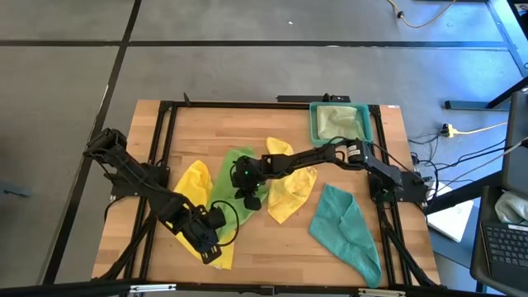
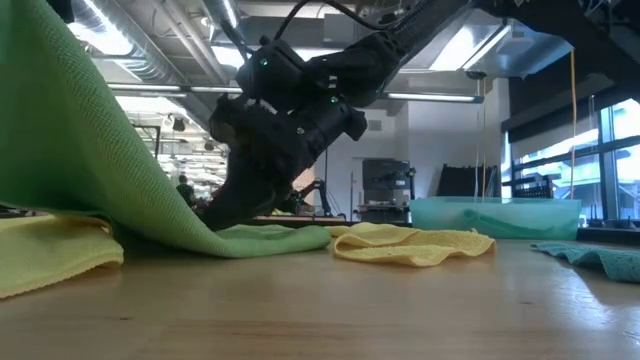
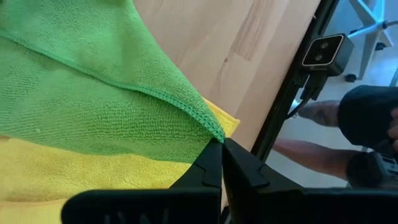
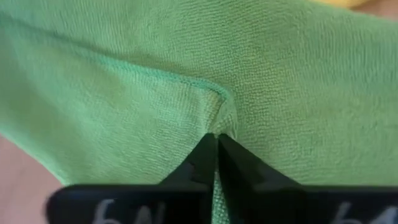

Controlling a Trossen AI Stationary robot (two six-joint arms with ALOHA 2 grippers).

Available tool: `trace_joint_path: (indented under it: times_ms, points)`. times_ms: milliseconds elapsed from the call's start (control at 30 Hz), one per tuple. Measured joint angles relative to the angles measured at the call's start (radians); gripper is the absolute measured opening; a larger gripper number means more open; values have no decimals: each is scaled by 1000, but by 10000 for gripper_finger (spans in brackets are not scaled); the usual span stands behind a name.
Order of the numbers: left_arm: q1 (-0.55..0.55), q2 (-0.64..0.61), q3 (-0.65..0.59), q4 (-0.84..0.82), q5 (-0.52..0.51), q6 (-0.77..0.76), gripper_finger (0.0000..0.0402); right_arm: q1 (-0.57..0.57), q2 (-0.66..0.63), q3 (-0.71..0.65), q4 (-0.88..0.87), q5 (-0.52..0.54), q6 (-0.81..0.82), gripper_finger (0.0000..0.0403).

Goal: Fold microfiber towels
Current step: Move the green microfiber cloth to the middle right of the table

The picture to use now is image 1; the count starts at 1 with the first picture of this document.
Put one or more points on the plain yellow microfiber towel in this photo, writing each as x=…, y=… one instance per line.
x=194, y=185

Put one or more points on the silver metal bracket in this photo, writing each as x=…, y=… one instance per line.
x=152, y=288
x=381, y=293

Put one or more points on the black diagonal desk bar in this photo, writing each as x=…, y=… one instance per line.
x=466, y=194

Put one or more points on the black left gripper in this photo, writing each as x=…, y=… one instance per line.
x=191, y=227

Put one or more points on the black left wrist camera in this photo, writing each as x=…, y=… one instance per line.
x=216, y=216

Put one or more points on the grey crumpled cloth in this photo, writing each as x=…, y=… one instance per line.
x=509, y=208

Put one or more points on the bright green microfiber towel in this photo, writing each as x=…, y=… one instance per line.
x=224, y=189

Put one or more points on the black rig beam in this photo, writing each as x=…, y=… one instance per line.
x=62, y=288

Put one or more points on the teal plastic tray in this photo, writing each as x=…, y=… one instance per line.
x=313, y=123

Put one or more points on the grey monitor back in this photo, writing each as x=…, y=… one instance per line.
x=517, y=156

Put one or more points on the black aluminium table frame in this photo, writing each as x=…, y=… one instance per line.
x=268, y=105

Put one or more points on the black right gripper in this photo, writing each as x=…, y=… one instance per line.
x=251, y=173

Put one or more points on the yellow towel with white label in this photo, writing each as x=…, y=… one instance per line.
x=290, y=194

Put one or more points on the dark laptop with keyboard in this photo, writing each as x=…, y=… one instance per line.
x=507, y=247

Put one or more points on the white flat box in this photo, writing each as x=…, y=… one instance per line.
x=453, y=222

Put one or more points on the black bar device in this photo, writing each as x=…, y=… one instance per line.
x=305, y=99

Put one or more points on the teal microfiber towel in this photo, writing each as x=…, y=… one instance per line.
x=346, y=235

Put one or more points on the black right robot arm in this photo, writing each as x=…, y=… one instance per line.
x=305, y=156

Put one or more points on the pale green teal-edged towel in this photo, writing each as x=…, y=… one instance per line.
x=340, y=121

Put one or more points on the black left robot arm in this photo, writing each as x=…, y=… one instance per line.
x=128, y=169

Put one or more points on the dark metal stand base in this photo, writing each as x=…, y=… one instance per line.
x=474, y=105

